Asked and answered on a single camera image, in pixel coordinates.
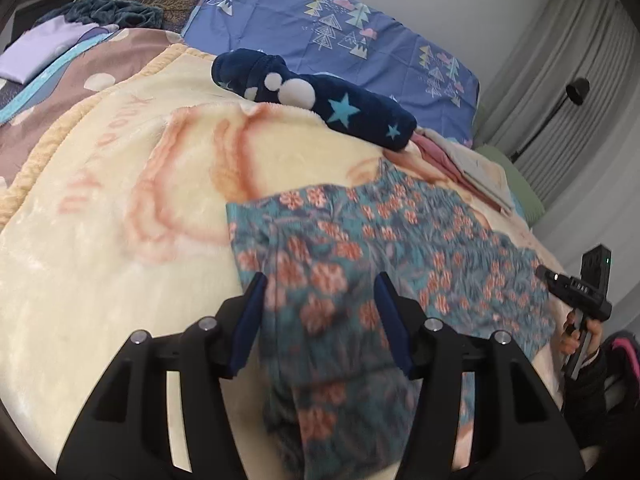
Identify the brown and blue quilt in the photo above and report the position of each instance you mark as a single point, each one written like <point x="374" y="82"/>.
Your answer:
<point x="75" y="90"/>

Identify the dark teal fuzzy blanket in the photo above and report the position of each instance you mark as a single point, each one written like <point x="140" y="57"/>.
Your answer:
<point x="110" y="12"/>

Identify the dark and pink clothing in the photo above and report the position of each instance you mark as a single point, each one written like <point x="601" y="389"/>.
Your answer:
<point x="622" y="350"/>

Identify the grey pleated curtain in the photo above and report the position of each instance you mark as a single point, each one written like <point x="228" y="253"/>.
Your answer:
<point x="575" y="170"/>

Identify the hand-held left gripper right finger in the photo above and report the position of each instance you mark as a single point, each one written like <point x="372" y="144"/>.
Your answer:
<point x="395" y="335"/>

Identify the teal floral shirt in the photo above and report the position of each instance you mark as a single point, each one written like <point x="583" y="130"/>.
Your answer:
<point x="340" y="260"/>

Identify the blue tree-print pillow cover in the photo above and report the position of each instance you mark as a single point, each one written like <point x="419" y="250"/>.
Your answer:
<point x="325" y="20"/>

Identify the person's right hand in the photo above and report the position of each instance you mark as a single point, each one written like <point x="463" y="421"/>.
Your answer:
<point x="595" y="336"/>

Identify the navy star-print fleece garment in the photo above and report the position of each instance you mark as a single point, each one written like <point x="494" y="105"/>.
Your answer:
<point x="350" y="105"/>

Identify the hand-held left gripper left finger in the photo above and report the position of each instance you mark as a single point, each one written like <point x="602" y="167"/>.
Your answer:
<point x="247" y="330"/>

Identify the person's right forearm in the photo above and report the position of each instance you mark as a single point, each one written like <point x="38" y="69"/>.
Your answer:
<point x="585" y="400"/>

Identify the black floor lamp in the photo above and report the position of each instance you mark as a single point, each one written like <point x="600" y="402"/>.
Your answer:
<point x="575" y="91"/>

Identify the lilac folded cloth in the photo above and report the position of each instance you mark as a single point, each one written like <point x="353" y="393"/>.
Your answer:
<point x="45" y="52"/>

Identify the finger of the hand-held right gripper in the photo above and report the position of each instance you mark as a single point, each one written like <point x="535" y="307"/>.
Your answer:
<point x="547" y="277"/>

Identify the cream plush blanket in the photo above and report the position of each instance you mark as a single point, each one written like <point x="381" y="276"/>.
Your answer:
<point x="125" y="240"/>

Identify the green pillow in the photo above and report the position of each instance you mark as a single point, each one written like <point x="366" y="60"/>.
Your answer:
<point x="515" y="185"/>

